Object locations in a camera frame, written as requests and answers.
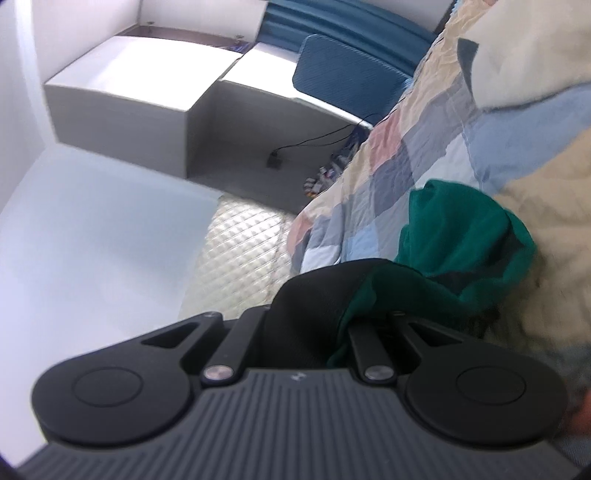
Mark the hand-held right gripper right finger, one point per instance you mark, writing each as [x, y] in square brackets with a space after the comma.
[364, 346]

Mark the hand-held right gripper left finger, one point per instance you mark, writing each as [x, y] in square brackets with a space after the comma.
[249, 332]

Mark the green hoodie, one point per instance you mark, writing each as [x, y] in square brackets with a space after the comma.
[452, 240]

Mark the cream quilted headboard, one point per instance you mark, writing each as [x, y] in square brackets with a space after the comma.
[235, 249]

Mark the group of small bottles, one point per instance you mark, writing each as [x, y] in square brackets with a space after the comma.
[325, 177]

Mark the patchwork quilt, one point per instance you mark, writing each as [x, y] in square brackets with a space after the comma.
[415, 147]

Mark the blue padded board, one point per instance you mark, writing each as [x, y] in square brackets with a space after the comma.
[346, 78]

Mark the blue curtain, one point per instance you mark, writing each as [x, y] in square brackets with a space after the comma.
[351, 27]

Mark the cream fleece blanket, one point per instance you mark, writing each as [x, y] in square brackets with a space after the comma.
[531, 50]

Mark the black wall charger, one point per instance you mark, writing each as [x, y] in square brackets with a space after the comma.
[274, 161]

